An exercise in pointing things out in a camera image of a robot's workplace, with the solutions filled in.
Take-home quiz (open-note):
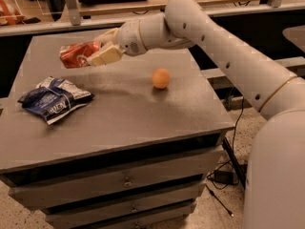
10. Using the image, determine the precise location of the black power adapter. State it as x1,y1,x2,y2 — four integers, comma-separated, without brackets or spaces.
213,170,234,185

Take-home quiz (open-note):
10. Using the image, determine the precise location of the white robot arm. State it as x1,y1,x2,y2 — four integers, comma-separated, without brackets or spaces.
89,0,305,229

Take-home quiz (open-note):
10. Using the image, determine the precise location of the red coke can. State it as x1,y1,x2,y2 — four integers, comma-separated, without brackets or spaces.
59,41,100,69

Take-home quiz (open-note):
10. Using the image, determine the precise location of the grey drawer cabinet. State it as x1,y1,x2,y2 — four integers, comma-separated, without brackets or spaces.
0,31,234,229

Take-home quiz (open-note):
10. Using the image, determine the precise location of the orange ball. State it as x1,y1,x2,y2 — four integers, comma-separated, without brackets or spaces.
152,69,171,90

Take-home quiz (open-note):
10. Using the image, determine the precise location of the black cable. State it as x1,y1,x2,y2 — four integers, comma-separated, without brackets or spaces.
205,95,249,218

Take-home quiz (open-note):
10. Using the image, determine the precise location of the orange white object on shelf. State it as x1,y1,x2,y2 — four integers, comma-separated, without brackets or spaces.
0,0,24,26

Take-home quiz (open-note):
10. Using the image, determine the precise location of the metal shelf rail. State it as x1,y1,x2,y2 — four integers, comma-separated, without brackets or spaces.
0,0,305,37

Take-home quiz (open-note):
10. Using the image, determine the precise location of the blue chip bag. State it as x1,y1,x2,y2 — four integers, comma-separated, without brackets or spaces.
18,76,94,125

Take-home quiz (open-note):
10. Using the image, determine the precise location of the black stand leg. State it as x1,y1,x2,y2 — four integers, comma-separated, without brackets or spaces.
222,138,247,188

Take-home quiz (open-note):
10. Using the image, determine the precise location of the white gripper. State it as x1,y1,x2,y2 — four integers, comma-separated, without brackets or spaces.
88,20,147,67

